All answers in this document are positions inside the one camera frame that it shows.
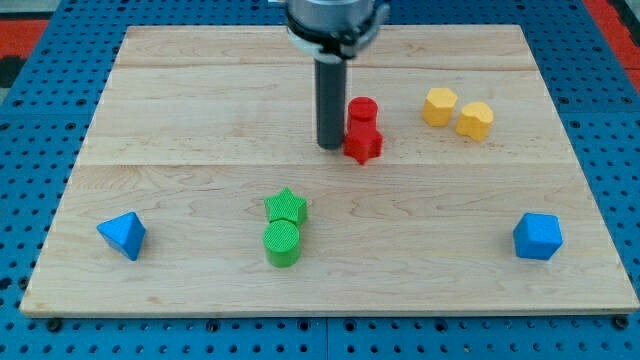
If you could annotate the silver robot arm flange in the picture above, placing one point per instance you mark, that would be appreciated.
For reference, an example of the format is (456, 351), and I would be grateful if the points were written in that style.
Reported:
(332, 31)

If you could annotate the blue triangle block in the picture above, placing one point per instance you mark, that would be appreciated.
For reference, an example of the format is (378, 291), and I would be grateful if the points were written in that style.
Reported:
(124, 234)

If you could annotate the blue cube block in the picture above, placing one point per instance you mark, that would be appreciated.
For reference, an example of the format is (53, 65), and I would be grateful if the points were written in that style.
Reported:
(537, 236)

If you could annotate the green star block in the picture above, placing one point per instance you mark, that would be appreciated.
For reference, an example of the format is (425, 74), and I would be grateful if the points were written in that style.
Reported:
(286, 206)

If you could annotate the red star block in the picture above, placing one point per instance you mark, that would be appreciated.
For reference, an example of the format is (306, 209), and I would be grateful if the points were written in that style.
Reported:
(362, 142)

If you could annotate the green cylinder block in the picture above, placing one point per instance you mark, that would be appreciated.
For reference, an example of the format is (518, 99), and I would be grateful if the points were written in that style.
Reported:
(281, 240)

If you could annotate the red cylinder block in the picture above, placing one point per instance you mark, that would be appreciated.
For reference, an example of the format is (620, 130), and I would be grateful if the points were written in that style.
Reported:
(362, 114)

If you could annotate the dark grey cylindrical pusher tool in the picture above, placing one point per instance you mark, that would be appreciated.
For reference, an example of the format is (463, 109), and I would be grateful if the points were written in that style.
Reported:
(330, 86)

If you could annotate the light wooden board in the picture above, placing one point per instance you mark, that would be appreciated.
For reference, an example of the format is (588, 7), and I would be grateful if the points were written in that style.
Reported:
(197, 125)

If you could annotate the yellow hexagon block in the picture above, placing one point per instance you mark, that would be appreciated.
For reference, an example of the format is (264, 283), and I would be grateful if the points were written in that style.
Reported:
(439, 106)

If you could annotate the yellow heart block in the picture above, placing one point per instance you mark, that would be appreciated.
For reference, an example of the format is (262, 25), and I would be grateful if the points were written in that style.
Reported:
(475, 121)

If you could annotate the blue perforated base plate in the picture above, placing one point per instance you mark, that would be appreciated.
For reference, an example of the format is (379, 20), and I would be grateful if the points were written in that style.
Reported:
(55, 60)

